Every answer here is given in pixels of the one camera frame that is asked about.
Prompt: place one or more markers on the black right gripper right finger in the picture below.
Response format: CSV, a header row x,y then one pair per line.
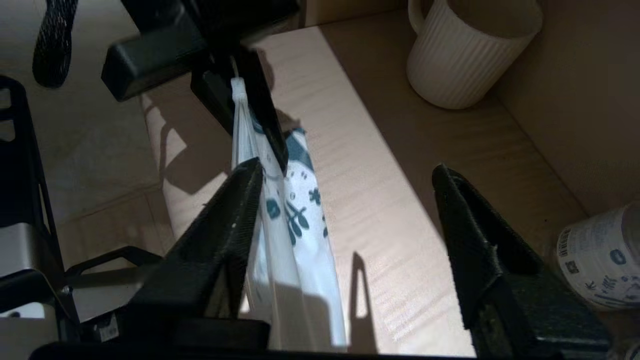
x,y
500,300

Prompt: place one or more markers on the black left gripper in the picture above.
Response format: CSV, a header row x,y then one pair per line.
x,y
165,45

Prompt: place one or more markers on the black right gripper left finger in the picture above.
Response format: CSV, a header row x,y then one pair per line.
x,y
210,260

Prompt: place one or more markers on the blue patterned zip pouch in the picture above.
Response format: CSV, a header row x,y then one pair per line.
x,y
300,240

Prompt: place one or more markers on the small clear water bottle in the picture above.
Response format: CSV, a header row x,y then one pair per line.
x,y
605,255
627,351

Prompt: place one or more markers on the white ribbed mug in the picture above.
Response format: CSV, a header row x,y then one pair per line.
x,y
460,60

